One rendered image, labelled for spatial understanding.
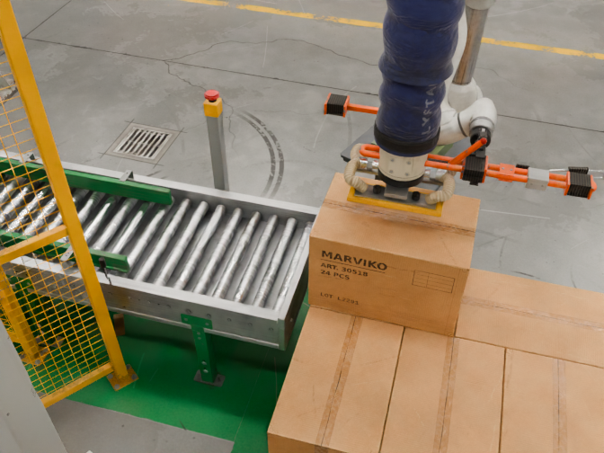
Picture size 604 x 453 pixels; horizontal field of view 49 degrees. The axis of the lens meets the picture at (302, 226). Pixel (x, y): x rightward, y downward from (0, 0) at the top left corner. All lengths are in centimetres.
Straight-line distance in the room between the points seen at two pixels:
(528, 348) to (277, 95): 295
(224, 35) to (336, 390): 394
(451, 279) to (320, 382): 62
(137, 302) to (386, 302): 106
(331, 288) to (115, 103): 289
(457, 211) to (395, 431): 87
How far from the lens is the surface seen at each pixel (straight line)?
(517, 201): 426
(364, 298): 265
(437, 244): 249
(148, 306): 289
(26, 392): 244
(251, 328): 275
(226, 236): 306
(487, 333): 278
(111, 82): 537
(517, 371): 270
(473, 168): 236
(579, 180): 241
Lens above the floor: 267
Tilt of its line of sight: 43 degrees down
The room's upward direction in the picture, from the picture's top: straight up
